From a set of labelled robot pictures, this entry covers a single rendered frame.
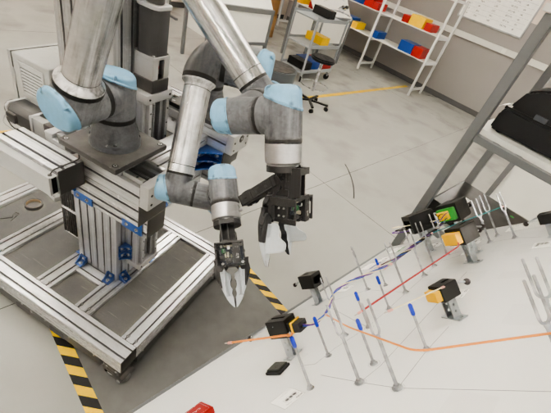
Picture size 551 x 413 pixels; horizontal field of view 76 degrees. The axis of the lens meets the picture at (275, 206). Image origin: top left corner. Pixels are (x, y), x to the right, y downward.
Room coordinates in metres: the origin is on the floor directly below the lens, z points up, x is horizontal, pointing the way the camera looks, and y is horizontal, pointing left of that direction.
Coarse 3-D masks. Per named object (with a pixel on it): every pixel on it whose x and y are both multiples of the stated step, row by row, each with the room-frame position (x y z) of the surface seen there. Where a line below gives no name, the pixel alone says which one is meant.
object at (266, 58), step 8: (256, 48) 1.02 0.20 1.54; (264, 48) 1.04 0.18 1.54; (256, 56) 0.99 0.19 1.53; (264, 56) 1.00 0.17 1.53; (272, 56) 1.02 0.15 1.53; (264, 64) 0.99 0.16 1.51; (272, 64) 1.01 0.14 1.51; (224, 72) 0.96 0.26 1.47; (224, 80) 0.97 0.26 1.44; (232, 80) 0.97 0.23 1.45
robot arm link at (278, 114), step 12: (276, 84) 0.65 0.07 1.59; (288, 84) 0.65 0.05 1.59; (264, 96) 0.65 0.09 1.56; (276, 96) 0.63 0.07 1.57; (288, 96) 0.64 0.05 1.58; (300, 96) 0.66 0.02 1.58; (264, 108) 0.63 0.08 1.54; (276, 108) 0.63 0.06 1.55; (288, 108) 0.63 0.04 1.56; (300, 108) 0.65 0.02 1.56; (264, 120) 0.62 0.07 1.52; (276, 120) 0.62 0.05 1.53; (288, 120) 0.62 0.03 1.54; (300, 120) 0.64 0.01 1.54; (264, 132) 0.63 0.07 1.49; (276, 132) 0.61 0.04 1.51; (288, 132) 0.61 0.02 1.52; (300, 132) 0.63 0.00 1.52
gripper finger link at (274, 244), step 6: (270, 228) 0.55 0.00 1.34; (276, 228) 0.54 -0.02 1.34; (270, 234) 0.54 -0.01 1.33; (276, 234) 0.53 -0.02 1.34; (270, 240) 0.53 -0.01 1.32; (276, 240) 0.53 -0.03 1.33; (282, 240) 0.53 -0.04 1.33; (264, 246) 0.52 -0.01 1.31; (270, 246) 0.52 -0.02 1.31; (276, 246) 0.52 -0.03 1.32; (282, 246) 0.52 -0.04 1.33; (264, 252) 0.51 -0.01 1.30; (270, 252) 0.51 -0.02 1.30; (276, 252) 0.51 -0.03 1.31; (264, 258) 0.51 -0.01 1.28; (264, 264) 0.51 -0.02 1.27
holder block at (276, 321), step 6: (276, 318) 0.50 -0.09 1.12; (282, 318) 0.49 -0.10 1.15; (288, 318) 0.49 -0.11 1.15; (270, 324) 0.48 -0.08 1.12; (276, 324) 0.47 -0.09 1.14; (282, 324) 0.47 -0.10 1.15; (270, 330) 0.47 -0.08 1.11; (276, 330) 0.47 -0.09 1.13; (282, 330) 0.47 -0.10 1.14; (288, 330) 0.47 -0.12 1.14
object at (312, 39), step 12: (300, 12) 6.01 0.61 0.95; (312, 12) 6.38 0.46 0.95; (324, 12) 6.22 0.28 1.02; (336, 12) 6.27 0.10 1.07; (288, 36) 6.06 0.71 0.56; (300, 36) 6.36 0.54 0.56; (312, 36) 5.82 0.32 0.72; (324, 36) 6.32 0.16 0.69; (312, 48) 5.88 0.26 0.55; (324, 48) 6.15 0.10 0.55; (336, 48) 6.46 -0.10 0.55; (288, 60) 6.08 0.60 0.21; (300, 60) 5.99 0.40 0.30; (312, 60) 6.25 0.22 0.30; (300, 72) 5.83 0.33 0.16; (312, 72) 6.06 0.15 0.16
